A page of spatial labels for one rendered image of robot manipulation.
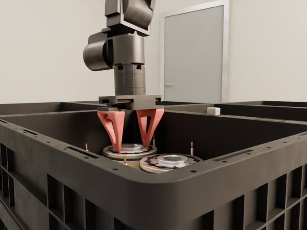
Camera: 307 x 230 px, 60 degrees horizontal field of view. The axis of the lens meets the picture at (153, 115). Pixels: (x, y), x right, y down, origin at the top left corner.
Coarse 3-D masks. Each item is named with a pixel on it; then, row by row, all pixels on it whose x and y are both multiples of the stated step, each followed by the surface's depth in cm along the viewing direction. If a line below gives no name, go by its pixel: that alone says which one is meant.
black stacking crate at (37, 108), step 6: (0, 108) 77; (6, 108) 78; (12, 108) 79; (18, 108) 80; (24, 108) 81; (30, 108) 83; (36, 108) 84; (42, 108) 85; (48, 108) 86; (54, 108) 88; (60, 108) 89; (66, 108) 86; (72, 108) 83; (78, 108) 80; (84, 108) 77; (90, 108) 74; (96, 108) 72; (0, 114) 77; (6, 114) 78; (12, 114) 79
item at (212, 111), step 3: (207, 108) 45; (210, 108) 45; (213, 108) 44; (216, 108) 44; (219, 108) 45; (207, 111) 45; (210, 111) 45; (213, 111) 44; (216, 111) 44; (219, 111) 45; (207, 114) 45; (210, 114) 45; (213, 114) 44; (216, 114) 44; (219, 114) 45
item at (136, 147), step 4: (124, 144) 51; (128, 144) 51; (132, 144) 52; (136, 144) 51; (140, 144) 51; (124, 148) 48; (128, 148) 48; (132, 148) 48; (136, 148) 48; (140, 148) 49
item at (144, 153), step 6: (108, 150) 50; (114, 150) 49; (144, 150) 49; (150, 150) 50; (156, 150) 49; (108, 156) 47; (114, 156) 46; (120, 156) 45; (126, 156) 45; (132, 156) 45; (138, 156) 45; (144, 156) 46
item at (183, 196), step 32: (0, 128) 33; (32, 160) 24; (64, 160) 19; (96, 160) 16; (224, 160) 16; (256, 160) 18; (288, 160) 22; (96, 192) 15; (128, 192) 13; (160, 192) 13; (192, 192) 14; (224, 192) 16; (128, 224) 13; (160, 224) 13
